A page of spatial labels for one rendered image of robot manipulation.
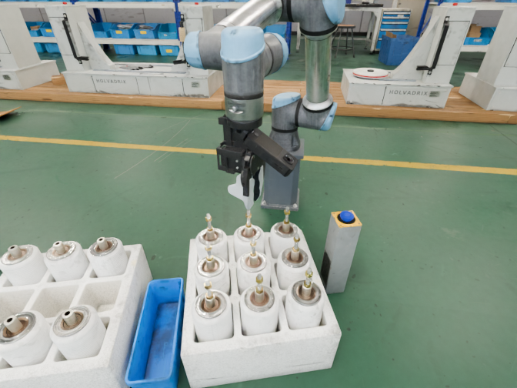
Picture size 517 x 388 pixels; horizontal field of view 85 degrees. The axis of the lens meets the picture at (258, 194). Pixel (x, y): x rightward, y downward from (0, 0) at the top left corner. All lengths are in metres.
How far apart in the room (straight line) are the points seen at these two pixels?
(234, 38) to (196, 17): 2.30
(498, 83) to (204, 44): 2.75
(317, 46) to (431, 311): 0.94
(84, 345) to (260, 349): 0.40
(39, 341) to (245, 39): 0.78
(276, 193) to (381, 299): 0.62
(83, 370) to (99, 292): 0.26
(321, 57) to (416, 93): 1.89
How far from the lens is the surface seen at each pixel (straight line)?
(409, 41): 5.17
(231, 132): 0.60
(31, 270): 1.07
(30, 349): 0.88
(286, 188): 1.34
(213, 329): 0.74
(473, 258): 1.45
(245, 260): 0.82
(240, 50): 0.52
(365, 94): 2.74
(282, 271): 0.82
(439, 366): 1.07
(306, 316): 0.76
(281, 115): 1.21
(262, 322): 0.74
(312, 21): 0.97
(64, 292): 1.05
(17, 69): 3.91
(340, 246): 0.92
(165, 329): 1.03
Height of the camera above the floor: 0.86
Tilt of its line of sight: 35 degrees down
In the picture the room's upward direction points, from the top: straight up
